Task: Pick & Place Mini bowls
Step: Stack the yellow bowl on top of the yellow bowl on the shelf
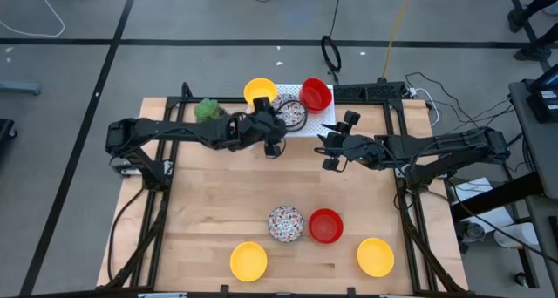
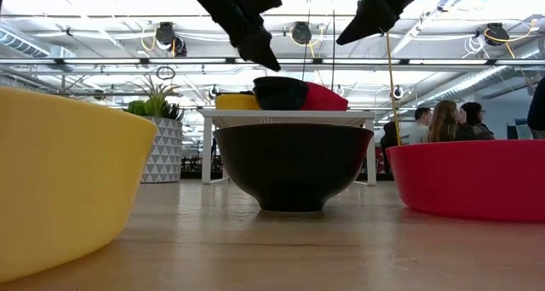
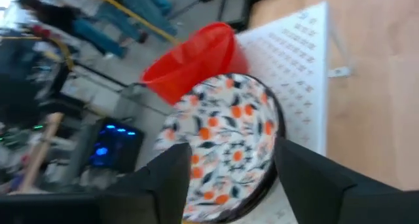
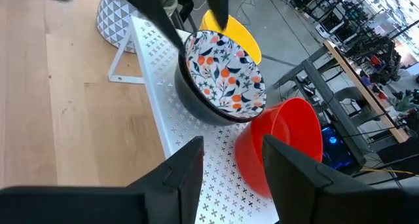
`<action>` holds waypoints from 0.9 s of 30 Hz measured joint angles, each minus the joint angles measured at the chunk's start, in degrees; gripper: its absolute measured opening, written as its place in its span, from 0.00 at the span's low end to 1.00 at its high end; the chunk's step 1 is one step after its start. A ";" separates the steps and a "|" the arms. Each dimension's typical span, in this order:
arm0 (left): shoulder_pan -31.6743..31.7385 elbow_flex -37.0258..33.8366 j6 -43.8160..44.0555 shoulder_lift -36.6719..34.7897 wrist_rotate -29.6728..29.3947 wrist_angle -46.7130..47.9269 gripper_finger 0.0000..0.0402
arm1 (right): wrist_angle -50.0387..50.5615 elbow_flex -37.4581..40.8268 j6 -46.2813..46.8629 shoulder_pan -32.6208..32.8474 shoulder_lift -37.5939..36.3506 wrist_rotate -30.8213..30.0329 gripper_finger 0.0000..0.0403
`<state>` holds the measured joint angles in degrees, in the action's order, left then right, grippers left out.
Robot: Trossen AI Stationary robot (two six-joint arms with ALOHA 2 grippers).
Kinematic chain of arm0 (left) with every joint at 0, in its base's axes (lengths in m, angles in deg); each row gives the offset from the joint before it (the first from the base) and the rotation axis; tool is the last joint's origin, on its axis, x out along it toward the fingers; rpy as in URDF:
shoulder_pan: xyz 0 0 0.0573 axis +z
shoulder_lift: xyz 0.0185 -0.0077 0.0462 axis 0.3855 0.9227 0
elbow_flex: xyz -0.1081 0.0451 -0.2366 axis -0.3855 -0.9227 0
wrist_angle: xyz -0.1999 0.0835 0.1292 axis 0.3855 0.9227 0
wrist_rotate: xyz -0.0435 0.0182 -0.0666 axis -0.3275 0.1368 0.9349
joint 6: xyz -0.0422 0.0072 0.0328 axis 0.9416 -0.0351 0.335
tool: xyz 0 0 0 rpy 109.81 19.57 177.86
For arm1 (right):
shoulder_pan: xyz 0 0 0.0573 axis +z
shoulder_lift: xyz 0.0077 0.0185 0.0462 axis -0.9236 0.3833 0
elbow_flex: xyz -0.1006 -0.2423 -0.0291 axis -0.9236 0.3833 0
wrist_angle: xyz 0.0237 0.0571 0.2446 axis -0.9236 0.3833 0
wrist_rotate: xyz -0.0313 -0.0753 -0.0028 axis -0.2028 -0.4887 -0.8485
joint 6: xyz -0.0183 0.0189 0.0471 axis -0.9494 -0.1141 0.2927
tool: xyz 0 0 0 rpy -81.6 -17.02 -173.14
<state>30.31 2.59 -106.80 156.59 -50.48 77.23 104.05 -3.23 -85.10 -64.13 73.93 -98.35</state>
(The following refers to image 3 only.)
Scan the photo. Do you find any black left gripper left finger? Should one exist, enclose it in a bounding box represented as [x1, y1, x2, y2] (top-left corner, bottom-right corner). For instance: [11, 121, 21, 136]
[0, 142, 192, 224]

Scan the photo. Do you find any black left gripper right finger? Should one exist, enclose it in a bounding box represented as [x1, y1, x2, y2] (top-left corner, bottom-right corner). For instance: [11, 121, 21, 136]
[274, 137, 419, 224]

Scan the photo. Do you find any black bowl floral interior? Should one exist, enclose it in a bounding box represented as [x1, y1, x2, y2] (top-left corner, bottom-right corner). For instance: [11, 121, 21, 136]
[153, 73, 286, 224]

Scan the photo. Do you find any red plastic bowl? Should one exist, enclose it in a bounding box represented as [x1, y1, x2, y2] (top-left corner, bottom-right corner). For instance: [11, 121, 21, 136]
[140, 22, 249, 106]

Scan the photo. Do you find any computer case with lit fans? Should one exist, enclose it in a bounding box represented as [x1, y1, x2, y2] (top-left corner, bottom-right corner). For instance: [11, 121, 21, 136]
[91, 117, 145, 172]

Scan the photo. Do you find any white perforated metal shelf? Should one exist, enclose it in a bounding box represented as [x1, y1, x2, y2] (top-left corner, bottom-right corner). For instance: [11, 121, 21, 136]
[234, 1, 354, 224]

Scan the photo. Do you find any wooden stick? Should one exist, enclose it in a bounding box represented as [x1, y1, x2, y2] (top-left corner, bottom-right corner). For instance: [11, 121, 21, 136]
[19, 112, 65, 194]

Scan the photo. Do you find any person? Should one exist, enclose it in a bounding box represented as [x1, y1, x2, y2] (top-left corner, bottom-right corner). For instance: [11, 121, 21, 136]
[94, 0, 179, 43]
[16, 0, 128, 60]

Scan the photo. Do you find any yellow hanging cable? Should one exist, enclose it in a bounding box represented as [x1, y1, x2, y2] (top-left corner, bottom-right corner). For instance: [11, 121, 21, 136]
[86, 0, 181, 45]

